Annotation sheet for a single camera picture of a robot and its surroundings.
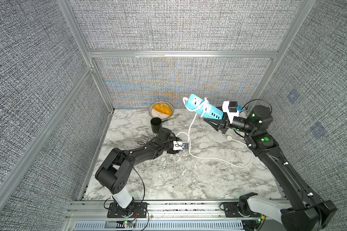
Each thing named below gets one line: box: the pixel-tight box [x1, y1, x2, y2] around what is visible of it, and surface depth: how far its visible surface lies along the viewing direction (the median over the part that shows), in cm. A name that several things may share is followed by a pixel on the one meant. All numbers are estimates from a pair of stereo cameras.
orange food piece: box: [152, 102, 173, 116], surface depth 115 cm
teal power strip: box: [185, 93, 224, 120], surface depth 57 cm
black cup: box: [150, 116, 162, 134], surface depth 103 cm
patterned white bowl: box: [148, 101, 174, 120], surface depth 116 cm
